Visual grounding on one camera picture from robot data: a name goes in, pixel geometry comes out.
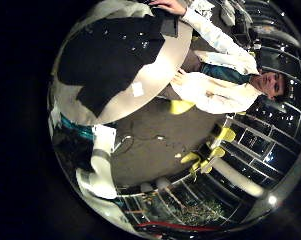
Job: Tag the white clothes pile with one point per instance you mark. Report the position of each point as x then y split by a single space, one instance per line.
205 6

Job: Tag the black button shirt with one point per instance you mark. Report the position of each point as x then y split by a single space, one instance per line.
106 56

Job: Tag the red curved rail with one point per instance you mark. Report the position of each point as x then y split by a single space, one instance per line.
176 226

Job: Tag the yellow chair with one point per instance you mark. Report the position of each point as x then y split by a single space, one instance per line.
217 152
180 106
206 167
227 134
190 157

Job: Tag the white storage box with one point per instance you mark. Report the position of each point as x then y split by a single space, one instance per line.
228 15

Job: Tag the person in white jacket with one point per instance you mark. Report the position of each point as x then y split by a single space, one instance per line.
216 93

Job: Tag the white round column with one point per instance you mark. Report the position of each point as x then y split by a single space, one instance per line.
238 180

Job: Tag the white paper label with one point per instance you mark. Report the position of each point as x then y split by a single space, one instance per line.
137 89

